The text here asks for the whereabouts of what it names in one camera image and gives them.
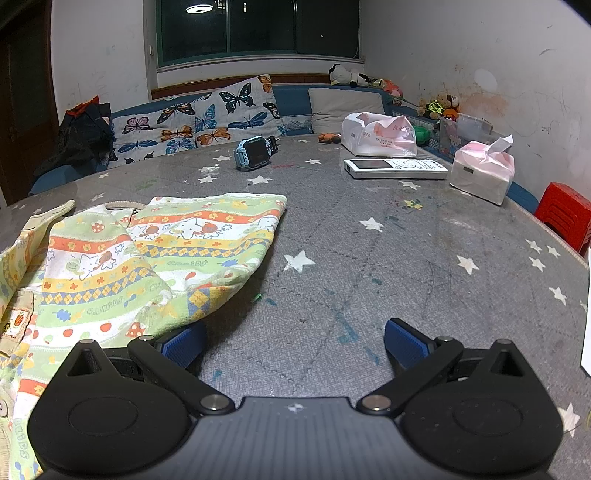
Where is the small blue cup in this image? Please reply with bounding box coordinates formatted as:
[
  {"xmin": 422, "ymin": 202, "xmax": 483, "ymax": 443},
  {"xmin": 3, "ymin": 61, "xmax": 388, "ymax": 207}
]
[{"xmin": 234, "ymin": 135, "xmax": 282, "ymax": 172}]

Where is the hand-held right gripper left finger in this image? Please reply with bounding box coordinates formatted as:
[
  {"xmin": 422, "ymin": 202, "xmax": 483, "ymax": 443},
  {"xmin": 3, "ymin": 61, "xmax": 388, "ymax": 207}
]
[{"xmin": 60, "ymin": 320, "xmax": 236, "ymax": 416}]

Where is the green striped cartoon print garment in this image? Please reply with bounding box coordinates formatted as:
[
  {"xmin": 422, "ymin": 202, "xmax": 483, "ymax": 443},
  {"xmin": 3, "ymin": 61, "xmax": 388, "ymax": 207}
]
[{"xmin": 0, "ymin": 194, "xmax": 288, "ymax": 480}]

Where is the pink tissue pack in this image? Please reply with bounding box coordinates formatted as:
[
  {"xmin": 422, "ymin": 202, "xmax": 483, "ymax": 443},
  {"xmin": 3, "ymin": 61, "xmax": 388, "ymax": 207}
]
[{"xmin": 449, "ymin": 135, "xmax": 515, "ymax": 206}]

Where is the grey pillow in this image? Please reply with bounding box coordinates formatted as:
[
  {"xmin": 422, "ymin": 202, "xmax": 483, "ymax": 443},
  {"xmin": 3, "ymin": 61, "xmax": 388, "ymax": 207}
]
[{"xmin": 308, "ymin": 88, "xmax": 386, "ymax": 136}]

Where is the grey star print tablecloth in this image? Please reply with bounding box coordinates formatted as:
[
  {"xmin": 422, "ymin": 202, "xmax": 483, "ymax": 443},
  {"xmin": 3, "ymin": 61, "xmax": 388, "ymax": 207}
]
[{"xmin": 0, "ymin": 131, "xmax": 591, "ymax": 480}]

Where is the black cloth pile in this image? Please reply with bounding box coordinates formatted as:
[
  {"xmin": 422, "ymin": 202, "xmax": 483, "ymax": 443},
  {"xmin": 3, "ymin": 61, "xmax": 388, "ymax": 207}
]
[{"xmin": 34, "ymin": 96, "xmax": 114, "ymax": 178}]

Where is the clear plastic box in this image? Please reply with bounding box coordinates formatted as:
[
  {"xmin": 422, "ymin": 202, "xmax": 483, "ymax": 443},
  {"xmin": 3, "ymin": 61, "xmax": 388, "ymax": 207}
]
[{"xmin": 438, "ymin": 113, "xmax": 502, "ymax": 158}]

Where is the dark window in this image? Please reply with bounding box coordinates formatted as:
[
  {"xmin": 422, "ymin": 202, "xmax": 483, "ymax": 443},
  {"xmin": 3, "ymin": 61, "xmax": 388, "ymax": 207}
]
[{"xmin": 154, "ymin": 0, "xmax": 365, "ymax": 66}]

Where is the dark wooden door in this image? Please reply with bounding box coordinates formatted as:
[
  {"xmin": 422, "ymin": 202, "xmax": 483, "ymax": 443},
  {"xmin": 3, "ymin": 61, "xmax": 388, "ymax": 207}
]
[{"xmin": 0, "ymin": 0, "xmax": 63, "ymax": 208}]

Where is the pink plush toy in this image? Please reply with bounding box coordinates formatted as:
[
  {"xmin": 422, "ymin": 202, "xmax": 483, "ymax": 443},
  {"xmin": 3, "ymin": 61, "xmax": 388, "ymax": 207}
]
[{"xmin": 369, "ymin": 76, "xmax": 403, "ymax": 101}]

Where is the white pink tissue bag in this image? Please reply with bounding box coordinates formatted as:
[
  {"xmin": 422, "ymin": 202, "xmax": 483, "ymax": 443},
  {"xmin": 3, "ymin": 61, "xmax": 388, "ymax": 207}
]
[{"xmin": 341, "ymin": 112, "xmax": 419, "ymax": 158}]

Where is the black and white plush toy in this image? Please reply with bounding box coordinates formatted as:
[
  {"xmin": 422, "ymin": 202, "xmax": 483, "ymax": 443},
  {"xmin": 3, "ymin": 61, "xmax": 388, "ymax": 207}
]
[{"xmin": 329, "ymin": 64, "xmax": 370, "ymax": 88}]

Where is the butterfly print cushion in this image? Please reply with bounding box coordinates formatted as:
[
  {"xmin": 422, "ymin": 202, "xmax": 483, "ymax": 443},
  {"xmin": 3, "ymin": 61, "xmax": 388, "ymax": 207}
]
[
  {"xmin": 108, "ymin": 102, "xmax": 199, "ymax": 163},
  {"xmin": 193, "ymin": 74, "xmax": 283, "ymax": 148}
]

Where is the white paper sheet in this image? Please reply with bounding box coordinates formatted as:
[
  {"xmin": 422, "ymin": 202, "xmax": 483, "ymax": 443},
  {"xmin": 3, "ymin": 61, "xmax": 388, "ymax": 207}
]
[{"xmin": 579, "ymin": 247, "xmax": 591, "ymax": 376}]

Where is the blue sofa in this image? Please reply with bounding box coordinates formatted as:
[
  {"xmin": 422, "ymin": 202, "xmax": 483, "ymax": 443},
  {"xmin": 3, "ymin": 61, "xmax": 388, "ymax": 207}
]
[{"xmin": 28, "ymin": 83, "xmax": 539, "ymax": 213}]

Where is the white handheld device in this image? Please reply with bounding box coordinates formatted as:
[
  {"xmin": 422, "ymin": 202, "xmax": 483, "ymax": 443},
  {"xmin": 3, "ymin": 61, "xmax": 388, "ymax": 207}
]
[{"xmin": 344, "ymin": 158, "xmax": 450, "ymax": 181}]

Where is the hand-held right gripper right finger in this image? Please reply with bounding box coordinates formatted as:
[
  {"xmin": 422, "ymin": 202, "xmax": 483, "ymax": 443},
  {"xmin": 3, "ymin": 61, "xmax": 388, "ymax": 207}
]
[{"xmin": 358, "ymin": 318, "xmax": 525, "ymax": 416}]

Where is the red box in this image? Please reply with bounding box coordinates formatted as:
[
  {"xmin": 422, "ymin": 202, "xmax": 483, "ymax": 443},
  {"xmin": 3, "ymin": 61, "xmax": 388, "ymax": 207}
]
[{"xmin": 534, "ymin": 182, "xmax": 591, "ymax": 254}]

